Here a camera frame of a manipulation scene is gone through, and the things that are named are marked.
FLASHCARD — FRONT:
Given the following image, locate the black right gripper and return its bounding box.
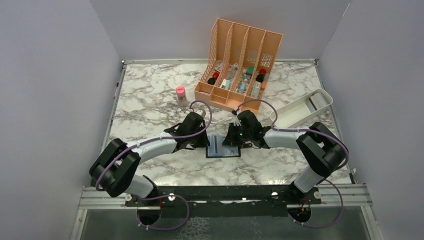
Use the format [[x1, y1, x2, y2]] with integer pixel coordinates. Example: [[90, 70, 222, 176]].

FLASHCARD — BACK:
[[222, 122, 252, 146]]

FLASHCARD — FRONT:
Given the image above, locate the black leather card holder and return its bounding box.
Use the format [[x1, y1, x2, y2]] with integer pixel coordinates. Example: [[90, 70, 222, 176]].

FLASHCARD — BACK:
[[205, 135, 241, 158]]

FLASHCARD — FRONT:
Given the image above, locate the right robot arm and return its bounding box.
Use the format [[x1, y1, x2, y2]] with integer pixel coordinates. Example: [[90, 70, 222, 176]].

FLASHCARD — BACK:
[[222, 110, 349, 204]]

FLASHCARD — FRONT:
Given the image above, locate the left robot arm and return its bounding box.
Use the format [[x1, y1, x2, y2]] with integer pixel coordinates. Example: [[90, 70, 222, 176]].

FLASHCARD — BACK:
[[89, 112, 209, 206]]

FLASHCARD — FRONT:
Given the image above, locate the pink cartoon bottle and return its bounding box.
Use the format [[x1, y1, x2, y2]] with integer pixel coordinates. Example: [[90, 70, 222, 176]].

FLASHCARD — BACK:
[[176, 86, 188, 107]]

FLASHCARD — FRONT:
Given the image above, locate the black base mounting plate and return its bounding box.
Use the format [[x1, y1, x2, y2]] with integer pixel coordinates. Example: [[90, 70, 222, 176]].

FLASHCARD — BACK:
[[124, 185, 322, 218]]

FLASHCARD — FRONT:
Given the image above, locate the teal cap tube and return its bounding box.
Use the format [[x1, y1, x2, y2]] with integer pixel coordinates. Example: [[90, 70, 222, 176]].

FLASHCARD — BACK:
[[241, 67, 254, 84]]

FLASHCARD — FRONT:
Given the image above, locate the peach desk organizer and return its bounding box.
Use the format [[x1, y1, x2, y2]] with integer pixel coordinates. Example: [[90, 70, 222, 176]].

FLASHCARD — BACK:
[[194, 18, 284, 114]]

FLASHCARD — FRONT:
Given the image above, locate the white plastic tray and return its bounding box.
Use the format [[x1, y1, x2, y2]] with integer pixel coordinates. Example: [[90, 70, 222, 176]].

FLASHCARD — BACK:
[[274, 88, 333, 129]]

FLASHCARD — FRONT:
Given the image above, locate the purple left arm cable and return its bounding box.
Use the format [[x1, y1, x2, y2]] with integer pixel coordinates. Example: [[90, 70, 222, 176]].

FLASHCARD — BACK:
[[95, 100, 214, 232]]

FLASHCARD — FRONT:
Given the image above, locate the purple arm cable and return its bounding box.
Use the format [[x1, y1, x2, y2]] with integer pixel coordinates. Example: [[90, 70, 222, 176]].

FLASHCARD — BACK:
[[95, 100, 214, 232], [233, 99, 350, 230]]

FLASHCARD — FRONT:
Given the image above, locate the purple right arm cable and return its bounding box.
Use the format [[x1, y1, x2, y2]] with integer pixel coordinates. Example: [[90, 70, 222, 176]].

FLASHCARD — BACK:
[[233, 99, 350, 230]]

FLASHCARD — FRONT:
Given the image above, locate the aluminium table frame rail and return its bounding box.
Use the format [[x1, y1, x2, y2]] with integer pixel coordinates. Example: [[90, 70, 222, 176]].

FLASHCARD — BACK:
[[71, 184, 381, 240]]

